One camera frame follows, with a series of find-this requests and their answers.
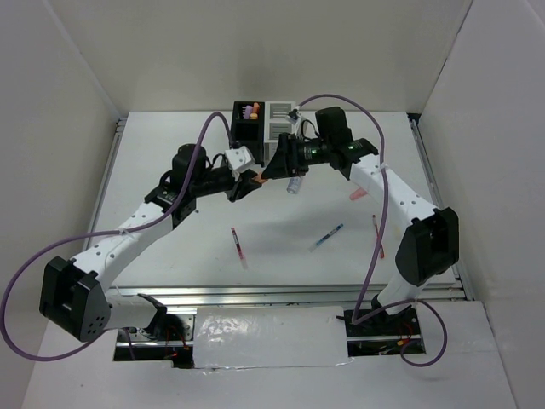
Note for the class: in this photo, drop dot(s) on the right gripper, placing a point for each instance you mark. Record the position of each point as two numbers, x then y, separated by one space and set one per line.
287 162

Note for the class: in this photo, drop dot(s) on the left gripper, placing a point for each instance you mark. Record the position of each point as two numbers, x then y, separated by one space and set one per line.
243 186

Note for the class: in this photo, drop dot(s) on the pink purple highlighter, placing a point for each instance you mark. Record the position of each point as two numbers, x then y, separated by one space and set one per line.
247 111

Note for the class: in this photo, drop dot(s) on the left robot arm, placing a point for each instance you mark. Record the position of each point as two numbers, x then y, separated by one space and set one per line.
74 292

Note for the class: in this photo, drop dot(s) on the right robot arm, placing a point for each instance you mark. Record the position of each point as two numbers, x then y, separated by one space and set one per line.
430 242

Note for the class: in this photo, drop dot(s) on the clear spray bottle blue cap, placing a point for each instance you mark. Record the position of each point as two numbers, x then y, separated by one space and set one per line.
294 185

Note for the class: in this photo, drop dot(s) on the black slotted container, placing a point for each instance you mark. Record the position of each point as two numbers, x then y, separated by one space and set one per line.
249 132

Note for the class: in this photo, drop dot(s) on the white slotted container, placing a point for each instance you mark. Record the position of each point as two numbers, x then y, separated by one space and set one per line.
275 123

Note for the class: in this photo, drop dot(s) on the dark red pen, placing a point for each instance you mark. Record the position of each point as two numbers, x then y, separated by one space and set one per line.
238 246

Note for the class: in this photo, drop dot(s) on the teal blue pen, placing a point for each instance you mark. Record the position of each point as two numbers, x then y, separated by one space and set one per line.
331 233

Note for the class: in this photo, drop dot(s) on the white foil cover panel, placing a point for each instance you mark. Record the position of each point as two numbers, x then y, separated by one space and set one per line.
247 338

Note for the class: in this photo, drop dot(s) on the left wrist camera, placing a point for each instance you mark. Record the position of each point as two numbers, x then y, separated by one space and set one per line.
239 160

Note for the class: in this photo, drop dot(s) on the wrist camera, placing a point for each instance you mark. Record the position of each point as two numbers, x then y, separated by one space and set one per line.
296 120
239 160

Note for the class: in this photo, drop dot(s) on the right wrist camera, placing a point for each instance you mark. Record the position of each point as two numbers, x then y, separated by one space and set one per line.
296 120

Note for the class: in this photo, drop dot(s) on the aluminium front rail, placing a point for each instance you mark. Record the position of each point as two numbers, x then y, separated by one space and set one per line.
244 296

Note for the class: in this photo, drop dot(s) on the left side rail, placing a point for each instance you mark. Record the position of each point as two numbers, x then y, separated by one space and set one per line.
116 140

